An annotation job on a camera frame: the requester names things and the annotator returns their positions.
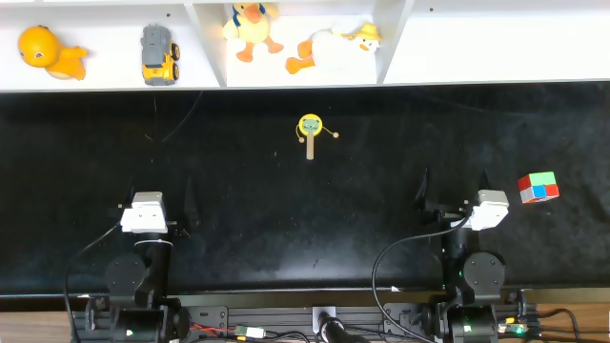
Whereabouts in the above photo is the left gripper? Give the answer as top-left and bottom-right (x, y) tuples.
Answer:
(124, 175), (202, 238)

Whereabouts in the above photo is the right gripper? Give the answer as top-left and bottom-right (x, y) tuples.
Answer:
(412, 166), (493, 222)

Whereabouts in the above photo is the grey and yellow toy truck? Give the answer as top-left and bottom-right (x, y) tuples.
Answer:
(139, 23), (182, 88)

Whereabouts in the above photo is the yellow rattle drum toy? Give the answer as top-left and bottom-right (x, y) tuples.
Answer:
(295, 112), (340, 161)

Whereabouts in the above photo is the orange rubber toy figure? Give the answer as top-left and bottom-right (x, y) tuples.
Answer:
(17, 24), (90, 81)

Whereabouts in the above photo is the many-coloured puzzle cube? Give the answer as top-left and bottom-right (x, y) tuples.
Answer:
(518, 171), (561, 205)

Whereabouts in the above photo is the white shelf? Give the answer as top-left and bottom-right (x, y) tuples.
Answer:
(0, 0), (610, 92)

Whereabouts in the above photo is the white plush duck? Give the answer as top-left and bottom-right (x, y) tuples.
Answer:
(284, 21), (382, 76)

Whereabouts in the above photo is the yellow plush duck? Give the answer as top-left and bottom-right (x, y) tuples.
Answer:
(221, 2), (285, 64)

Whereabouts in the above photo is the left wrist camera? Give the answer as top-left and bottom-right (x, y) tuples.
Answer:
(119, 191), (170, 235)

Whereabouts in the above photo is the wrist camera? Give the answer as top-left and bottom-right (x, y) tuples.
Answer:
(463, 189), (510, 232)
(119, 191), (170, 235)

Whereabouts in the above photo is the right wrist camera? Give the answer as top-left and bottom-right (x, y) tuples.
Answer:
(463, 189), (510, 232)

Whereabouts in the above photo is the black cable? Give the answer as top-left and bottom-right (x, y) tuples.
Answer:
(62, 222), (123, 343)
(370, 216), (473, 343)

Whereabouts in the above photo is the mounting rail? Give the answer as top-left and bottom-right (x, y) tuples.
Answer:
(166, 288), (580, 343)

